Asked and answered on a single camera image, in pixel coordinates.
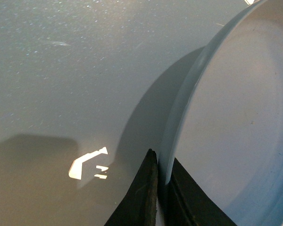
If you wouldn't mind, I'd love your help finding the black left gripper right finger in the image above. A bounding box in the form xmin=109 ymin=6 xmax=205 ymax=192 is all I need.
xmin=166 ymin=159 xmax=236 ymax=226

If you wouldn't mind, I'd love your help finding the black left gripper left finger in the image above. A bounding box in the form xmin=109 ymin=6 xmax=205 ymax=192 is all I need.
xmin=105 ymin=149 xmax=158 ymax=226

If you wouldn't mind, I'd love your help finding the light blue round plate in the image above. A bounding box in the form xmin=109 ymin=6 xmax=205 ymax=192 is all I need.
xmin=158 ymin=0 xmax=283 ymax=226

